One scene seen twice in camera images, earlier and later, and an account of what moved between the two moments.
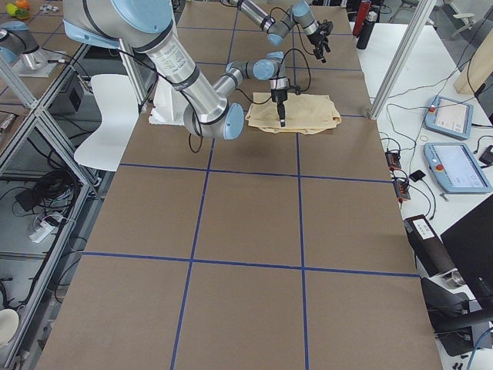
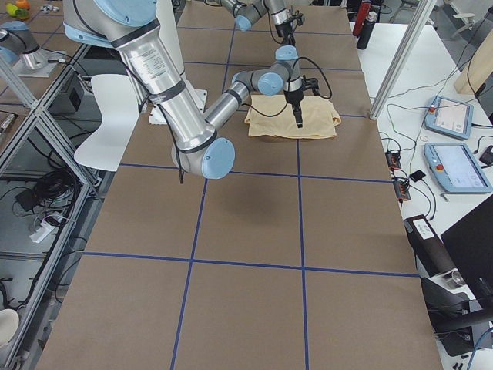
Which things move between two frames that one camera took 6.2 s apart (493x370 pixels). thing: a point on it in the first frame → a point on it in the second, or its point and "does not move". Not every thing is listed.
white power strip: (45, 230) does not move
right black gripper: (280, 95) → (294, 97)
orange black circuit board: (393, 159) does not move
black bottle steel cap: (363, 38) does not move
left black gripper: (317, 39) → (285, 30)
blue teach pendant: (450, 117) does not move
